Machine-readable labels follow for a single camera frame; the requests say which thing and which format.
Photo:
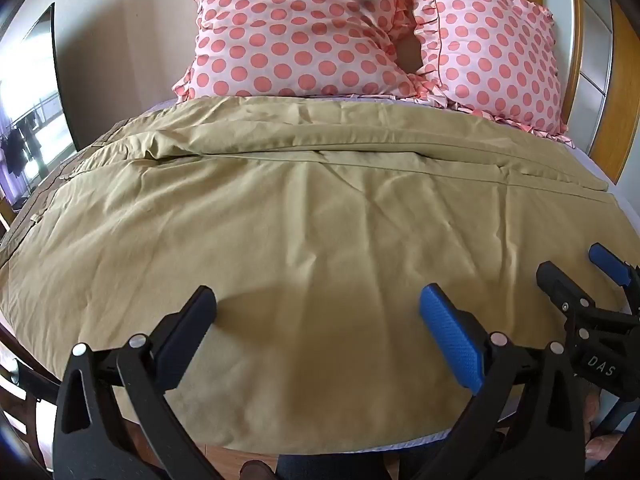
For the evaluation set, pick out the dark wooden bed frame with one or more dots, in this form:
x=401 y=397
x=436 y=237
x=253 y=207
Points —
x=22 y=350

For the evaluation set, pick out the olive green duvet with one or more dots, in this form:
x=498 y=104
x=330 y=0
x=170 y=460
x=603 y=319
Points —
x=300 y=210

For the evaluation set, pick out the pink polka dot pillow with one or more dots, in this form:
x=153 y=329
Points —
x=490 y=45
x=295 y=25

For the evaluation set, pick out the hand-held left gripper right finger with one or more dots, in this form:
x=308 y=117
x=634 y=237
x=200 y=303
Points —
x=450 y=332

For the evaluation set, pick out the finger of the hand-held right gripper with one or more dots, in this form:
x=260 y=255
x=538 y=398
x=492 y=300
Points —
x=607 y=261
x=560 y=285

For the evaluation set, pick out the wooden headboard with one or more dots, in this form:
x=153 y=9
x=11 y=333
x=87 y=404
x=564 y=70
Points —
x=562 y=20
x=625 y=85

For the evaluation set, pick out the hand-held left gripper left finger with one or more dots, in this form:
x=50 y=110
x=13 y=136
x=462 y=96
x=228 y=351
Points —
x=192 y=320

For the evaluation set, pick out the hanging dark clothes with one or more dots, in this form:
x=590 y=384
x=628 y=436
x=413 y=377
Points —
x=17 y=152

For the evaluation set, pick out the person's right hand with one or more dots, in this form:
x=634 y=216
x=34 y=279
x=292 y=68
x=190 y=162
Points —
x=602 y=452

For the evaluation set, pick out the dark framed window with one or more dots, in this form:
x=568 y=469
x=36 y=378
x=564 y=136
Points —
x=45 y=95

